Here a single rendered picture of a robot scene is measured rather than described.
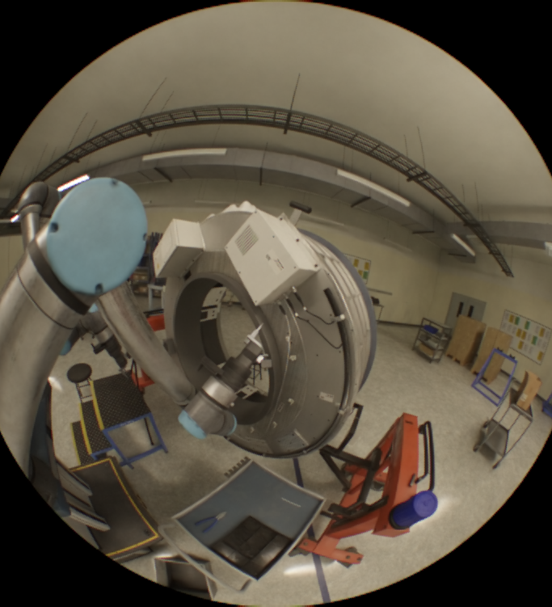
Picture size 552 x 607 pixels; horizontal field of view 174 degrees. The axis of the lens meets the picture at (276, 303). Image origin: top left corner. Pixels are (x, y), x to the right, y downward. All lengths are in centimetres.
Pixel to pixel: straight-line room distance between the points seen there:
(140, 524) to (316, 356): 142
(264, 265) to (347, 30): 258
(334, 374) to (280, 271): 37
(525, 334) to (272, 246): 867
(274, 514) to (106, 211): 108
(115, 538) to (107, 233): 149
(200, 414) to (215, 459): 139
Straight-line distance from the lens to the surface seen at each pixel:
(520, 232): 502
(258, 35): 276
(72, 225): 19
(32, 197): 87
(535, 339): 870
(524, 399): 335
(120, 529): 150
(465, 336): 661
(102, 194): 20
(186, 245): 92
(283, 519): 103
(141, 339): 42
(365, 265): 712
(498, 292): 907
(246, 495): 103
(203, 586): 173
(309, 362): 63
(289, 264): 47
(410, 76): 291
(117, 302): 37
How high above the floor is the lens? 166
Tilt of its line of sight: 13 degrees down
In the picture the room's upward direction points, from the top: 9 degrees clockwise
